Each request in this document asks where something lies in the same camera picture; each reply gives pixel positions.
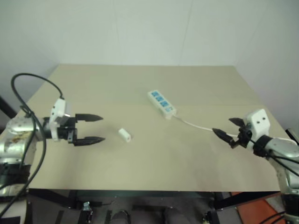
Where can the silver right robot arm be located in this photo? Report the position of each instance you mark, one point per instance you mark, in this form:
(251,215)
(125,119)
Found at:
(283,149)

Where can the black object at wall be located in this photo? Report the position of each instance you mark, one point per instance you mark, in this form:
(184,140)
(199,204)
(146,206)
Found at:
(293,134)

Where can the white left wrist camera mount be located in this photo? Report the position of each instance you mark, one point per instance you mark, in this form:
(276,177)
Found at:
(58,109)

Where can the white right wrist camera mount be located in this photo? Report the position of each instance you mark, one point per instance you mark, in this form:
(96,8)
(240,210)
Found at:
(259,123)

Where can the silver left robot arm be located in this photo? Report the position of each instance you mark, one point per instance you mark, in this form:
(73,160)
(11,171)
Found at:
(17,133)

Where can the orange-red floor object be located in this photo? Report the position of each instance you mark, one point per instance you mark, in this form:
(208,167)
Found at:
(257,207)

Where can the black table frame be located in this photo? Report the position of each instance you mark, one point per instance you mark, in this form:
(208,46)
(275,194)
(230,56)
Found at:
(140,194)

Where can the dark rounded shape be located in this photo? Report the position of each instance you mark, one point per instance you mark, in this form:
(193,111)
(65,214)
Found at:
(119,217)

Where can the white plug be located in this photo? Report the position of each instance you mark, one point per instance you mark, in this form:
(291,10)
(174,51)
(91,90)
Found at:
(125,135)

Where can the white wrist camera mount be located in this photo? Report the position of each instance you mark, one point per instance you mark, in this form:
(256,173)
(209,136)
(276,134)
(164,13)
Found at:
(259,123)
(58,109)

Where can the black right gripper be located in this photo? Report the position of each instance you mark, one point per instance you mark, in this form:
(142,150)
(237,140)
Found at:
(244,137)

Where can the white power strip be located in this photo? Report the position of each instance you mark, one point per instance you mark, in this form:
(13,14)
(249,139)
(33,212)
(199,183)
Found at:
(161,102)

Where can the black slanted bar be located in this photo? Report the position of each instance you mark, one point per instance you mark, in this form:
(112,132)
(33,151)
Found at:
(5,107)

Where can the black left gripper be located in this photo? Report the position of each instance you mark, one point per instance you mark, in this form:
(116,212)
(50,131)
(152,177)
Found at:
(70,130)

